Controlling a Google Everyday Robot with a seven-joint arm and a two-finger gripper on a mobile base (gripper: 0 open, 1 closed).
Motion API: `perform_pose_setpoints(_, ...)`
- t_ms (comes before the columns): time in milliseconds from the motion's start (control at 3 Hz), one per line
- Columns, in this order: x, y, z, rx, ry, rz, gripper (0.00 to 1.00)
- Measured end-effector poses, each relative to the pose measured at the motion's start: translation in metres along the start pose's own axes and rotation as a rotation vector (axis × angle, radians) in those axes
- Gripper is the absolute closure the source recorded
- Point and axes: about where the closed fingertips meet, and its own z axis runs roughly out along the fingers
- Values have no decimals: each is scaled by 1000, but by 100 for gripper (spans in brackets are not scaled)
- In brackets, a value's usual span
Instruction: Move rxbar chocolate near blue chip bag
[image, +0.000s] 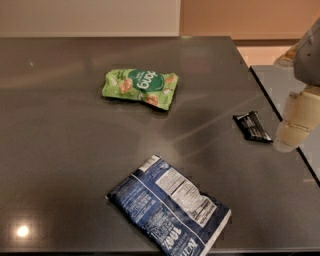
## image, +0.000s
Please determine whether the black rxbar chocolate bar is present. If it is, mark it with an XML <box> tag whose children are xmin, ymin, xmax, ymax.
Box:
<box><xmin>233</xmin><ymin>111</ymin><xmax>272</xmax><ymax>143</ymax></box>

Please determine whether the green snack bag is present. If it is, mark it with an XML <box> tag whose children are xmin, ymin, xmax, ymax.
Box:
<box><xmin>102</xmin><ymin>69</ymin><xmax>179</xmax><ymax>110</ymax></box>

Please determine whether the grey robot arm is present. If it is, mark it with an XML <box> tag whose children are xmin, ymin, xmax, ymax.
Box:
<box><xmin>274</xmin><ymin>18</ymin><xmax>320</xmax><ymax>152</ymax></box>

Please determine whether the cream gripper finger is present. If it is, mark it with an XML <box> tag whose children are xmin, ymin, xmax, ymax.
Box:
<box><xmin>273</xmin><ymin>85</ymin><xmax>320</xmax><ymax>152</ymax></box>

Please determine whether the blue chip bag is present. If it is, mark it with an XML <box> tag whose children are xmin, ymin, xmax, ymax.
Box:
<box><xmin>107</xmin><ymin>155</ymin><xmax>231</xmax><ymax>256</ymax></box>

